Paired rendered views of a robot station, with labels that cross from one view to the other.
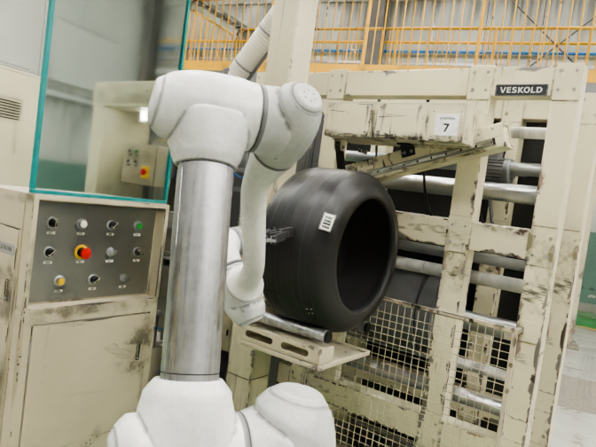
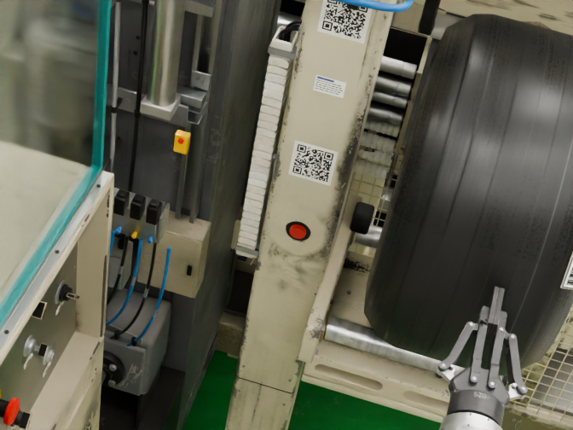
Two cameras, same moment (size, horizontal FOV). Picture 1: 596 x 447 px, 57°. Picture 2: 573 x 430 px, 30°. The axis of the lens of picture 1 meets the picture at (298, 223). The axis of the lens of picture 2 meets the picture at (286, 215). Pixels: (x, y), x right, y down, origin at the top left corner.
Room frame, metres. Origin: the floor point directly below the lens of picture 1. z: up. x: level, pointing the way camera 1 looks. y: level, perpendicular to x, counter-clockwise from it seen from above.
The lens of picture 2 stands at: (0.97, 0.88, 2.35)
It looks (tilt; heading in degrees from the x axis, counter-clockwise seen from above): 41 degrees down; 331
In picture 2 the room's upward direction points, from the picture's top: 12 degrees clockwise
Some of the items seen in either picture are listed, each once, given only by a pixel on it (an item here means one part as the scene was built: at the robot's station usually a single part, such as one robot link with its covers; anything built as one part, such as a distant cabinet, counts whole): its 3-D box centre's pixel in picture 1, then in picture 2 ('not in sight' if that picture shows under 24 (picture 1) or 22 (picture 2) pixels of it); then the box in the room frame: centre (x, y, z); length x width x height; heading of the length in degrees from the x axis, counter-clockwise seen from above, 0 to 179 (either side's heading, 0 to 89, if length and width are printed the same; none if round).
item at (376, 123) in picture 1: (403, 126); not in sight; (2.28, -0.37, 1.71); 0.61 x 0.25 x 0.15; 54
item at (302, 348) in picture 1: (286, 341); (402, 374); (2.00, -0.01, 0.84); 0.36 x 0.09 x 0.06; 54
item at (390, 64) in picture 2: not in sight; (365, 101); (2.55, -0.14, 1.05); 0.20 x 0.15 x 0.30; 54
